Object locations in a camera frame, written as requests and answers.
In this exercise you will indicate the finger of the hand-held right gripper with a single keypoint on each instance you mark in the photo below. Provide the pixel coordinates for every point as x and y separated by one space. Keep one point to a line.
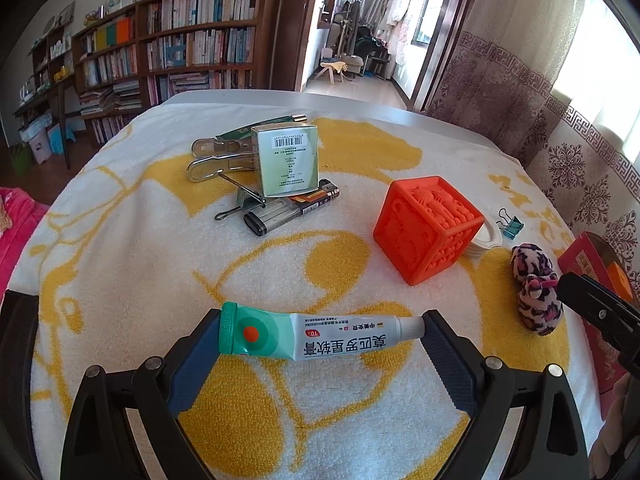
590 300

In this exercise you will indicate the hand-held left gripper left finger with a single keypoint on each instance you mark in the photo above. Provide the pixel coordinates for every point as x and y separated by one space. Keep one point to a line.
190 375

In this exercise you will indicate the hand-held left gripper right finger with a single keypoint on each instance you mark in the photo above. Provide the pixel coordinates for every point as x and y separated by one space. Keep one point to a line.
450 365

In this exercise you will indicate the red box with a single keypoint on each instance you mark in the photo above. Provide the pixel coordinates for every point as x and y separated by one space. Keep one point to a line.
580 260

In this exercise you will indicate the green white ointment tube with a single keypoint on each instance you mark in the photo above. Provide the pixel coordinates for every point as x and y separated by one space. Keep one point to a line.
310 335

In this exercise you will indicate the black orange lighter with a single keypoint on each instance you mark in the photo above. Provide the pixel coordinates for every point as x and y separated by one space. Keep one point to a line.
280 212

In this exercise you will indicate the metal clip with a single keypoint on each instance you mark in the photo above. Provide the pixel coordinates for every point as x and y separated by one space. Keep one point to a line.
210 167
220 147

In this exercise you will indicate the person's right hand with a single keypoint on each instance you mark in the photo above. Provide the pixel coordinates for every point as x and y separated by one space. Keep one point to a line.
617 435

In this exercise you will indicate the leopard print plush toy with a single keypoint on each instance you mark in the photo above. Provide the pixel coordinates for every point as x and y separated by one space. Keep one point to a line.
535 300

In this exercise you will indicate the blue binder clip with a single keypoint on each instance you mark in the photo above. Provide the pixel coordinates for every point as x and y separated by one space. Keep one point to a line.
512 227

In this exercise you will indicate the yellow white printed towel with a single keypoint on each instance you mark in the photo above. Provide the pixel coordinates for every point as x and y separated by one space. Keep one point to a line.
150 260

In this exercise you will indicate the red embossed cube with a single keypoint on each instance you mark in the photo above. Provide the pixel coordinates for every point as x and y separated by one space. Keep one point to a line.
425 230

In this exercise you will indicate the grey binder clip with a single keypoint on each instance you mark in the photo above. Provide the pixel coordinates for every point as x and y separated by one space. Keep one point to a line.
248 203

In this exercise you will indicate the pink blanket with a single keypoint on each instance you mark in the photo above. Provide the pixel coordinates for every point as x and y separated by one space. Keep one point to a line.
20 230

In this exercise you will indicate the white green medicine box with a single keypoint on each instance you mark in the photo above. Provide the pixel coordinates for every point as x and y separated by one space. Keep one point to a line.
287 160

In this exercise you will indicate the patterned curtain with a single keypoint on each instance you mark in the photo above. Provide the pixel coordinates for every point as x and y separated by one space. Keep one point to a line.
510 60

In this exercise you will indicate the blue plastic stool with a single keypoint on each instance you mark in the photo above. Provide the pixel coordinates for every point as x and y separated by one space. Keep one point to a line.
62 135

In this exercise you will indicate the pink plastic bin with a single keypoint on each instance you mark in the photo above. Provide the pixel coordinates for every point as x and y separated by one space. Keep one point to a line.
37 147

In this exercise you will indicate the green bin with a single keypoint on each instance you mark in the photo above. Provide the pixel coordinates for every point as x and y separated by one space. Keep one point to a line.
20 160

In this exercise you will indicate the small wooden shelf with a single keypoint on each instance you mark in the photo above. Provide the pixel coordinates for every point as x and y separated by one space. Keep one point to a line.
62 90

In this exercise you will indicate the small wooden stool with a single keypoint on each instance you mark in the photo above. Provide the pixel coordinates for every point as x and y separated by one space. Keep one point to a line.
332 67

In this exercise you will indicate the black office chair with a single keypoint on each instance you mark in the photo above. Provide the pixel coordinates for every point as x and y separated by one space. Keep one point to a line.
375 52

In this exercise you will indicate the hanging white clothes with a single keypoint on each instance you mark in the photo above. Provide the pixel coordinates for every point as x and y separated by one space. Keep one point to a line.
405 10

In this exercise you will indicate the wooden bookshelf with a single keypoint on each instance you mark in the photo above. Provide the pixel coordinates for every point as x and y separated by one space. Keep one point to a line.
267 25

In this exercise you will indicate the coat rack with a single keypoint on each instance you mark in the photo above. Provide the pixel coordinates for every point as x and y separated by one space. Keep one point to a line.
350 20

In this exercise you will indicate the rows of books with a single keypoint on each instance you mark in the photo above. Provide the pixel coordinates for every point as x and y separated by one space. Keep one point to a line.
200 10

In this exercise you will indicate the wooden door frame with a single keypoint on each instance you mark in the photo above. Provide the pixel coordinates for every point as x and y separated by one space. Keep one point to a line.
300 20

